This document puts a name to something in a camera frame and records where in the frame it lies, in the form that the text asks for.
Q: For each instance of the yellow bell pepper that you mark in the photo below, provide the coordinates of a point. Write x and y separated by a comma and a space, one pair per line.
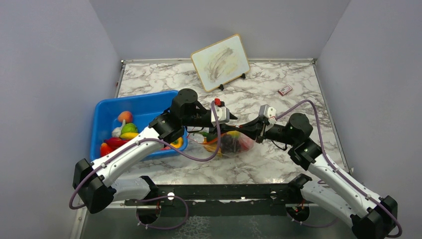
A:
178, 143

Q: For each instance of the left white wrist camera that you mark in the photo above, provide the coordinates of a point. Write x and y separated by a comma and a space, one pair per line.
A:
219, 113

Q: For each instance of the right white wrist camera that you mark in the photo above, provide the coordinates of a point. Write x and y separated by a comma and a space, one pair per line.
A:
268, 113

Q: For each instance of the clear zip top bag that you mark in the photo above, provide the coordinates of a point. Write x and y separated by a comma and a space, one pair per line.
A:
194, 135

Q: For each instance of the light green vegetable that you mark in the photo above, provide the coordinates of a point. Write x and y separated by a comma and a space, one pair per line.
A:
129, 128

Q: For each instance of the white garlic bulb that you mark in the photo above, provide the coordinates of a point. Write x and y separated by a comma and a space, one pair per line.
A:
117, 131

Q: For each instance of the single yellow banana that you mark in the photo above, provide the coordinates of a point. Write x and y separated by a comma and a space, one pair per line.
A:
128, 135

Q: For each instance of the yellow banana bunch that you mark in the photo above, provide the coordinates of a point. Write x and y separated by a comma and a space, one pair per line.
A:
234, 134

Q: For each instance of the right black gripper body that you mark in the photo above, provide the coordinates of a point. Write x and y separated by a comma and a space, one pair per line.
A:
275, 132

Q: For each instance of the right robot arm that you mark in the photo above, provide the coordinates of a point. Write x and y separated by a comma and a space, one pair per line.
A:
369, 215

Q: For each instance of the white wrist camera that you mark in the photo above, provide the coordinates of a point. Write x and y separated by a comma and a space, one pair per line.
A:
219, 113
268, 113

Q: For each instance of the red chili pepper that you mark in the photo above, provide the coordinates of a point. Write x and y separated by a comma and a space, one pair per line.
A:
115, 142

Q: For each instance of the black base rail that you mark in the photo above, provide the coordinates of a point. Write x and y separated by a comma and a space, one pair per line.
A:
152, 201

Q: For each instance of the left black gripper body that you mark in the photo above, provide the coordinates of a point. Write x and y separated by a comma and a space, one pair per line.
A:
198, 119

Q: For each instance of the peach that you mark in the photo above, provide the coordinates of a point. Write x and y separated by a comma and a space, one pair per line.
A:
126, 116
246, 143

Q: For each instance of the whiteboard with yellow frame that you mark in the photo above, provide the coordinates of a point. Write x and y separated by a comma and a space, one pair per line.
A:
221, 62

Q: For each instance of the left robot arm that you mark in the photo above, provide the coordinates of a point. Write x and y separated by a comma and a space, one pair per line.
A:
132, 155

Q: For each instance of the dark green avocado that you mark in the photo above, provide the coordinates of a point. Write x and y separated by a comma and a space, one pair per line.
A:
209, 137

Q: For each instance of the purple grapes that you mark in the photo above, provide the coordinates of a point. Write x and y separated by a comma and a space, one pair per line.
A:
229, 145

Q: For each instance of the small red card box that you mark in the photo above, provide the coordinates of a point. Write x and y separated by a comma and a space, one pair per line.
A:
285, 90

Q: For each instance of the blue plastic bin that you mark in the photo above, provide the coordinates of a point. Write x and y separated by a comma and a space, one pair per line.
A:
144, 109

